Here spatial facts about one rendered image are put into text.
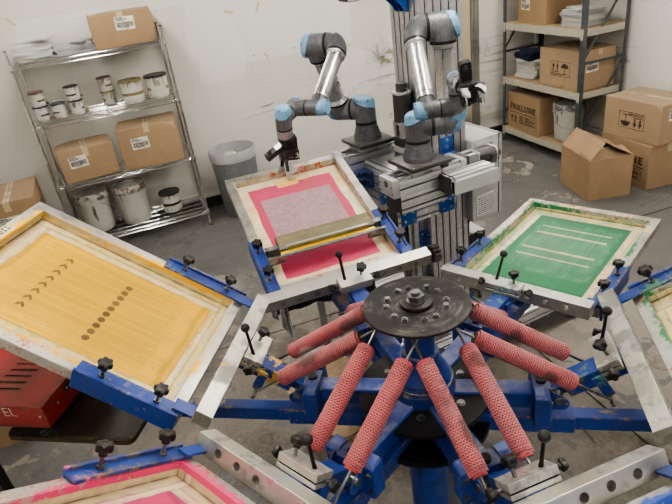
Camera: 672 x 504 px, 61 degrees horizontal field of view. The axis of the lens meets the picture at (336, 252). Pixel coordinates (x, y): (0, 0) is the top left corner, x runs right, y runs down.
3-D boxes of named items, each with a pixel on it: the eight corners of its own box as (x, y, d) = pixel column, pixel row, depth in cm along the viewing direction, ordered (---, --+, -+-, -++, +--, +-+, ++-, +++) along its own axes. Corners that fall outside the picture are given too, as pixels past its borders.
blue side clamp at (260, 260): (250, 254, 240) (247, 241, 235) (261, 250, 241) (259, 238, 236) (270, 304, 220) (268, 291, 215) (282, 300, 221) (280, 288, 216)
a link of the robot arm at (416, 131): (403, 136, 275) (401, 109, 269) (430, 132, 275) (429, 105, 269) (407, 144, 264) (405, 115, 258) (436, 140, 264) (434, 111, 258)
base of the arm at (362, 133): (372, 131, 323) (370, 114, 319) (386, 137, 311) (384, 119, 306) (349, 138, 318) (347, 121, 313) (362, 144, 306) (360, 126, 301)
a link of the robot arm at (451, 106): (439, 119, 243) (438, 93, 238) (465, 115, 243) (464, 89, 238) (443, 124, 236) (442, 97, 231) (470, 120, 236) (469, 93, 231)
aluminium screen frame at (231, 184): (225, 186, 272) (224, 180, 269) (339, 158, 286) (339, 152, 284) (272, 301, 219) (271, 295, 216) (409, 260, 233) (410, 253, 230)
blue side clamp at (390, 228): (370, 220, 254) (371, 208, 249) (381, 217, 255) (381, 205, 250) (400, 264, 233) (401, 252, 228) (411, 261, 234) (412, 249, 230)
